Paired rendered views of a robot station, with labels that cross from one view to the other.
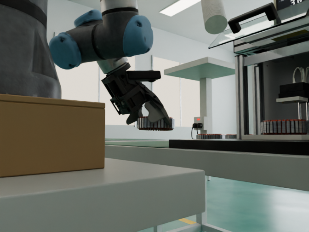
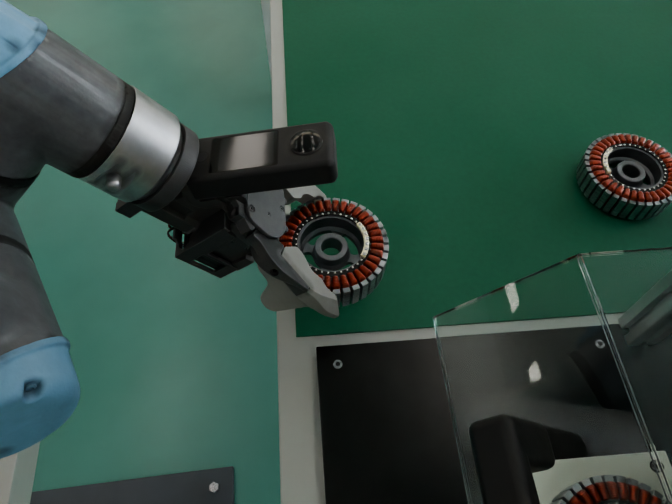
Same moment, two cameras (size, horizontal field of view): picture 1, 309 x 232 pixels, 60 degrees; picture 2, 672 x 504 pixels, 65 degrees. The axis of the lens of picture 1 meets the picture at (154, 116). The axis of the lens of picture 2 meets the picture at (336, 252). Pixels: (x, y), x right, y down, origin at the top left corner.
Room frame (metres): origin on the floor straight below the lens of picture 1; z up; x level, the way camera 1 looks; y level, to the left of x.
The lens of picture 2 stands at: (0.56, -0.16, 1.26)
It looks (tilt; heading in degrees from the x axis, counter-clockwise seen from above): 58 degrees down; 33
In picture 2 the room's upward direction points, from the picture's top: straight up
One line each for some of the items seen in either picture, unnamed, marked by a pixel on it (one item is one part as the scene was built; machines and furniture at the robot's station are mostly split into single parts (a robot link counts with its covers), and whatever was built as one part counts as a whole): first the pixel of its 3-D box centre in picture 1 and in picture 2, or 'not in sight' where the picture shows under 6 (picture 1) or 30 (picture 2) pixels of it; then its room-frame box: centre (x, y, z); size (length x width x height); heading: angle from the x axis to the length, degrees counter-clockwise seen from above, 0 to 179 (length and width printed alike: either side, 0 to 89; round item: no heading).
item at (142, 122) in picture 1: (156, 124); (331, 250); (0.79, 0.00, 0.81); 0.11 x 0.11 x 0.04
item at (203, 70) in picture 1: (204, 104); not in sight; (1.66, -0.31, 0.98); 0.37 x 0.35 x 0.46; 38
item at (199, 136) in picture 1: (210, 138); (628, 175); (1.10, -0.23, 0.77); 0.11 x 0.11 x 0.04
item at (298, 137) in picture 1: (284, 137); not in sight; (0.69, -0.33, 0.78); 0.15 x 0.15 x 0.01; 38
